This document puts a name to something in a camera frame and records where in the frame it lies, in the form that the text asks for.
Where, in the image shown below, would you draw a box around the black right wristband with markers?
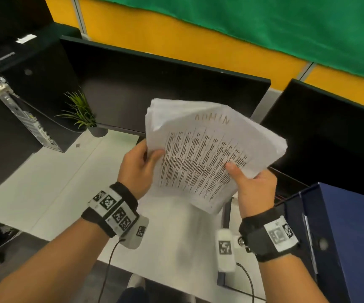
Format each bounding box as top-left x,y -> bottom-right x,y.
238,207 -> 300,263

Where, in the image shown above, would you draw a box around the black wristband with markers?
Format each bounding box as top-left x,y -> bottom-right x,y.
238,207 -> 300,263
81,182 -> 139,239

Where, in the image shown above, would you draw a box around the yellow partition panel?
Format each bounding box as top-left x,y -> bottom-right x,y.
43,0 -> 364,113

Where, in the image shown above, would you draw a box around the black left wristband with markers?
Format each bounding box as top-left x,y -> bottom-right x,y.
81,182 -> 139,239

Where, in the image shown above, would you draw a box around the person's left hand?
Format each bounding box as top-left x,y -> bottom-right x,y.
117,139 -> 166,201

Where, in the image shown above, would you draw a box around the person's right forearm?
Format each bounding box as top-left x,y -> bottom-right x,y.
257,252 -> 328,303

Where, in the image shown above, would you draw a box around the black side panel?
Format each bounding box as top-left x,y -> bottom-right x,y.
0,82 -> 42,205

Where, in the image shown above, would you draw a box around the small green potted plant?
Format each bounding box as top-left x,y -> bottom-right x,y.
55,90 -> 108,138

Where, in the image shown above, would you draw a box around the stack of white printed papers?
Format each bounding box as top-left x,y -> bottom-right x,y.
145,98 -> 288,215

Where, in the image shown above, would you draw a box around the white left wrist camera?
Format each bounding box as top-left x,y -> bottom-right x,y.
118,214 -> 150,250

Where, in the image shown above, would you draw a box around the blue ring binders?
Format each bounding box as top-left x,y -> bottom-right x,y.
300,182 -> 364,303

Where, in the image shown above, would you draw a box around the thin black tower cable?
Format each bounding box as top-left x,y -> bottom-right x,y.
11,94 -> 85,133

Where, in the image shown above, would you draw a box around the grey partition post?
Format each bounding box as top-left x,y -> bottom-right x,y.
251,62 -> 315,124
73,0 -> 90,40

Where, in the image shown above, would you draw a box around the person's left forearm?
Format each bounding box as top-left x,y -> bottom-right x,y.
0,217 -> 113,303

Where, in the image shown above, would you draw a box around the black left camera cable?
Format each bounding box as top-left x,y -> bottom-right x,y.
98,238 -> 126,303

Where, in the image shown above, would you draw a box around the person's right hand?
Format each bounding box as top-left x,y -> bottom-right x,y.
225,162 -> 278,218

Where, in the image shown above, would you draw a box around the black right camera cable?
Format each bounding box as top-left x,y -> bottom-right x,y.
235,263 -> 256,303

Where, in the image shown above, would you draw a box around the black camera cable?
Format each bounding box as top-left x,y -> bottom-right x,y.
98,238 -> 126,303
235,263 -> 256,303

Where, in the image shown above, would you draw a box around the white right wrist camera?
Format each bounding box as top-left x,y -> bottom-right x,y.
215,229 -> 245,274

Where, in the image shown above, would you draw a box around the green cloth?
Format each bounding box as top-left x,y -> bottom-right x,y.
84,0 -> 364,82

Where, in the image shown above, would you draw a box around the black computer tower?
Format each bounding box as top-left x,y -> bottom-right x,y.
0,22 -> 83,154

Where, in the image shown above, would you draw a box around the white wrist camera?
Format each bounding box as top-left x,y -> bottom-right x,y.
215,229 -> 245,274
118,214 -> 150,250

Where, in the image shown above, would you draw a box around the smaller black monitor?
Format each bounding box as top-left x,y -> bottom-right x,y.
260,78 -> 364,202

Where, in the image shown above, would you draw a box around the large black monitor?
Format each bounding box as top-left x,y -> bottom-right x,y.
59,35 -> 272,138

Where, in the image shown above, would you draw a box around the person's dark clothing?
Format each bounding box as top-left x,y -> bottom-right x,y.
124,285 -> 196,303

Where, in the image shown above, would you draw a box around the black keyboard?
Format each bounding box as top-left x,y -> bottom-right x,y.
269,167 -> 310,203

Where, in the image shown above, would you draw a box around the white shoe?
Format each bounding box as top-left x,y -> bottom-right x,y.
127,274 -> 146,290

